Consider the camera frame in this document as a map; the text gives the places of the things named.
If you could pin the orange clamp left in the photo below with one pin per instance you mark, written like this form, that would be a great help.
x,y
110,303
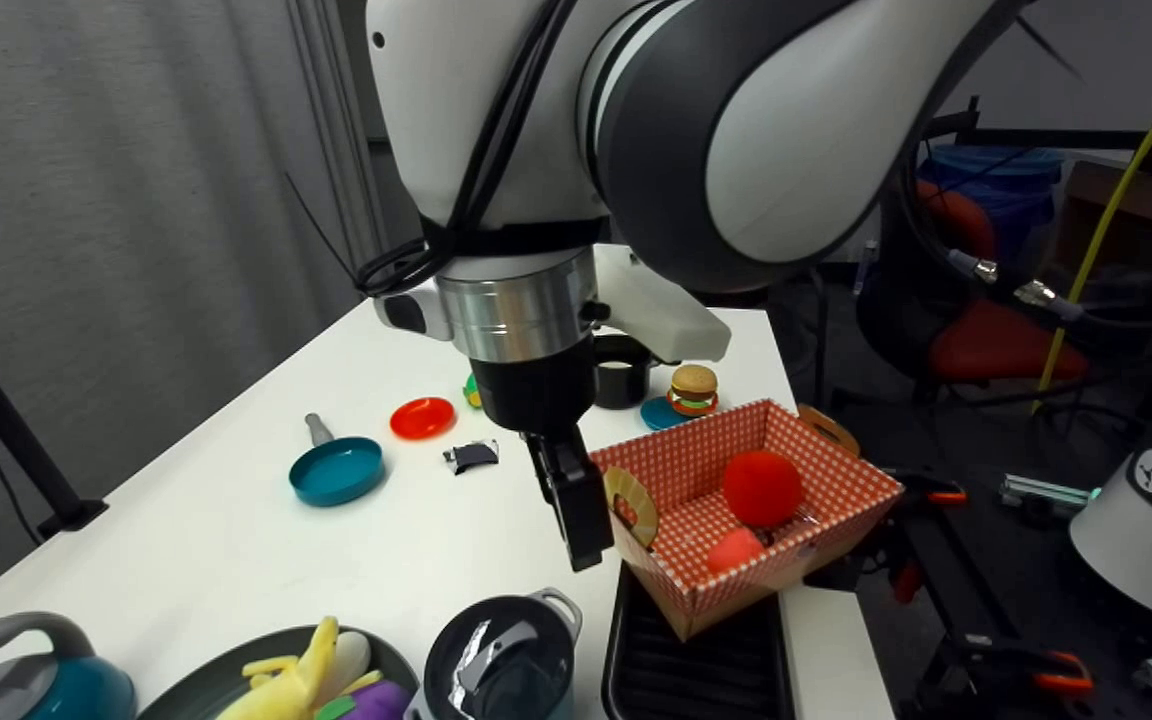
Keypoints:
x,y
1029,674

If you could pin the teal round plate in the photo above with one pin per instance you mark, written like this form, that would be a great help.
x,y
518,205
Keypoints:
x,y
659,413

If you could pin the teal toy kettle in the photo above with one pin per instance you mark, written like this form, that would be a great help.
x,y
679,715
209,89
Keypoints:
x,y
66,682

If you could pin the yellow toy banana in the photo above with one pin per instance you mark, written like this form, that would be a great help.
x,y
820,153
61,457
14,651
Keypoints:
x,y
298,684

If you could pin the dark pot with lid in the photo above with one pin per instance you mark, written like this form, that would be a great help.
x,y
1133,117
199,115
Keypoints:
x,y
505,659

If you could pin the black grill pan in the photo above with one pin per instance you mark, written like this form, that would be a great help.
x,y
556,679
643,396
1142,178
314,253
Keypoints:
x,y
723,674

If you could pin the teal frying pan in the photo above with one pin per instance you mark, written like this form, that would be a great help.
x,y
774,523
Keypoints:
x,y
332,471

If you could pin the small black card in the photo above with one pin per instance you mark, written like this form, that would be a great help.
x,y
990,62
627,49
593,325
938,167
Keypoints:
x,y
468,457

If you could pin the orange clamp right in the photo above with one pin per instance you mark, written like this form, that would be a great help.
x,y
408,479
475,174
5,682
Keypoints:
x,y
920,494

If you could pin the black mug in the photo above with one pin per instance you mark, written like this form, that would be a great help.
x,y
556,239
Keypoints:
x,y
622,381

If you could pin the orange checkered paper basket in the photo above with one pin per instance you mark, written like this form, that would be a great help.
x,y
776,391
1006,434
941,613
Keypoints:
x,y
669,511

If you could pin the orange clamp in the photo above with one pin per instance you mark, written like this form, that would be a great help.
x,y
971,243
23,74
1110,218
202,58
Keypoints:
x,y
1029,674
920,494

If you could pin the toy hamburger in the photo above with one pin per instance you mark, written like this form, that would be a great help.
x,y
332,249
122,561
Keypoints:
x,y
694,391

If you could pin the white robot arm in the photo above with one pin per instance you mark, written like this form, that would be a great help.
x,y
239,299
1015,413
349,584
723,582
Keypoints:
x,y
725,142

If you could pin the dark plate with toy food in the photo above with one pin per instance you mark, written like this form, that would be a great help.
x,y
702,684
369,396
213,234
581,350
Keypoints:
x,y
219,682

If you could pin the red round plate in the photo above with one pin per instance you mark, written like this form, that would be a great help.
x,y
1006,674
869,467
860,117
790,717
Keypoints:
x,y
421,418

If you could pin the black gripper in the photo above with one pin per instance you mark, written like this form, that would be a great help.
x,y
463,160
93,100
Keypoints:
x,y
550,396

